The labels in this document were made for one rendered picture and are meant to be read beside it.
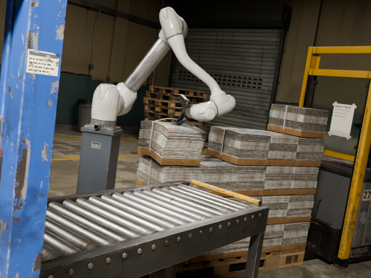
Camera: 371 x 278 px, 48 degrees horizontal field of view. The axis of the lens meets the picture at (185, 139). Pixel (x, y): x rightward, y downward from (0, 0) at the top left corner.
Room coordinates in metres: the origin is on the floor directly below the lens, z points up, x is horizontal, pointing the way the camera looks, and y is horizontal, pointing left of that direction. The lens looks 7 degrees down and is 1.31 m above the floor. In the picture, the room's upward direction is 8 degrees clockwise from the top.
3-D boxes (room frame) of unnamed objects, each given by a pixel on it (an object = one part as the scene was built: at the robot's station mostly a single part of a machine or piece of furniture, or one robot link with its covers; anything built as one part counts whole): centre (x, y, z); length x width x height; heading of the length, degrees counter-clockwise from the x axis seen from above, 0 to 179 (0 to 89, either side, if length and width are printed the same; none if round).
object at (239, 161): (3.09, -0.39, 0.86); 0.38 x 0.29 x 0.04; 33
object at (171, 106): (9.80, 0.35, 0.65); 1.33 x 0.94 x 1.30; 145
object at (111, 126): (2.52, 0.52, 1.03); 0.22 x 0.18 x 0.06; 173
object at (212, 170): (3.01, -0.28, 0.42); 1.17 x 0.39 x 0.83; 123
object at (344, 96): (3.66, -1.27, 1.27); 0.57 x 0.01 x 0.65; 33
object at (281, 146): (3.25, -0.64, 0.95); 0.38 x 0.29 x 0.23; 33
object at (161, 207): (1.75, 0.07, 0.77); 0.47 x 0.05 x 0.05; 51
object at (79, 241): (1.35, 0.39, 0.77); 0.47 x 0.05 x 0.05; 51
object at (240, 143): (3.09, -0.39, 0.95); 0.38 x 0.29 x 0.23; 33
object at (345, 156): (3.67, -1.29, 0.92); 0.57 x 0.01 x 0.05; 33
